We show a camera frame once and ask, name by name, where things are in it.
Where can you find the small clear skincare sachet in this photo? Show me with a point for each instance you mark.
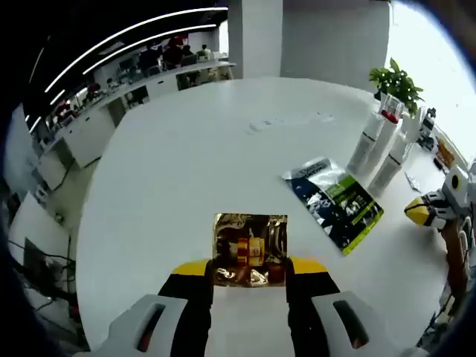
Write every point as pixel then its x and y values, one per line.
pixel 413 181

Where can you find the white skincare tube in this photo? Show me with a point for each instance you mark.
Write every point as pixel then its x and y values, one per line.
pixel 390 167

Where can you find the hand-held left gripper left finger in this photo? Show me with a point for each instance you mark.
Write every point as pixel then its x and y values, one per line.
pixel 167 323

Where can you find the small white skincare bottle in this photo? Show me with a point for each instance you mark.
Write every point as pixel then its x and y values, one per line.
pixel 362 156

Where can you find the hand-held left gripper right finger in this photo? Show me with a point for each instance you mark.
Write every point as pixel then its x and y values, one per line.
pixel 327 323

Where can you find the white office counter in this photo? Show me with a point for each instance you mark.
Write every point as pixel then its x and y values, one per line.
pixel 85 122

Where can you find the potted green plant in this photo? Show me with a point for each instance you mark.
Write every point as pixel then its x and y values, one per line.
pixel 396 83

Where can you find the gold skincare sachet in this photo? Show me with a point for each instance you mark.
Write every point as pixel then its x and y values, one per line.
pixel 249 241

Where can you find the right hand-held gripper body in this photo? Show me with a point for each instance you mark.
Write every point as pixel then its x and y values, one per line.
pixel 457 182

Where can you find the silver skincare sachet pack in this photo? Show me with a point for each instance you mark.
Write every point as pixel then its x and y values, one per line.
pixel 334 204

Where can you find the orange snack packet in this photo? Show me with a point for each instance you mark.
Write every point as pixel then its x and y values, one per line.
pixel 445 154

